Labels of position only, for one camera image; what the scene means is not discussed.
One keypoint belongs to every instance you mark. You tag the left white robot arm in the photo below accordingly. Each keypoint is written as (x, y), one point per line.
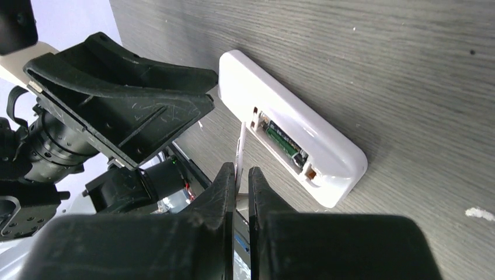
(38, 151)

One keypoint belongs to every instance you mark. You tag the green battery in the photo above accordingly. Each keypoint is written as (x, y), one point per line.
(290, 148)

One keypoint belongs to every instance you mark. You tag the white battery cover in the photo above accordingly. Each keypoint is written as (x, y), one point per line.
(239, 156)

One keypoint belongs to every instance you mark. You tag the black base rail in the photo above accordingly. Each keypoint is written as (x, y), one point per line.
(201, 174)

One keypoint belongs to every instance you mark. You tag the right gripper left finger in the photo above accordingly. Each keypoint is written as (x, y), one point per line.
(125, 246)

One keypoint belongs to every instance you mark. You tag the white remote control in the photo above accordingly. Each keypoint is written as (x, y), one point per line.
(334, 164)

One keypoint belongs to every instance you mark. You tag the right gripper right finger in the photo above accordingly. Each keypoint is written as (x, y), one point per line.
(287, 244)

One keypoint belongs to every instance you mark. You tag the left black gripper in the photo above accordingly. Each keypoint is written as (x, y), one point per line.
(127, 107)

